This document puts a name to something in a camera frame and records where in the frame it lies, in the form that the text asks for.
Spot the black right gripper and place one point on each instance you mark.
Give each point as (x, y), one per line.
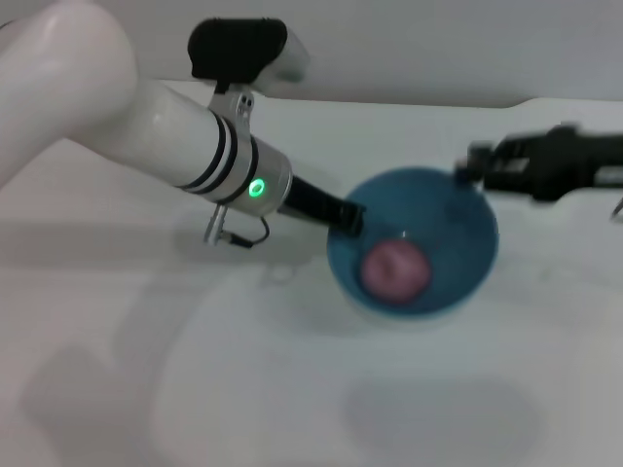
(569, 165)

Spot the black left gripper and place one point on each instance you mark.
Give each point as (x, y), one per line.
(314, 204)

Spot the pink toy peach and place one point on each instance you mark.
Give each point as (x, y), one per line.
(396, 270)

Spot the blue bowl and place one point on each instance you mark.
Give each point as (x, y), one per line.
(452, 214)

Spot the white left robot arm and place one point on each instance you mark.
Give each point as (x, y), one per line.
(121, 107)

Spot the black and white wrist camera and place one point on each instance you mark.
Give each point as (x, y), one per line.
(238, 48)

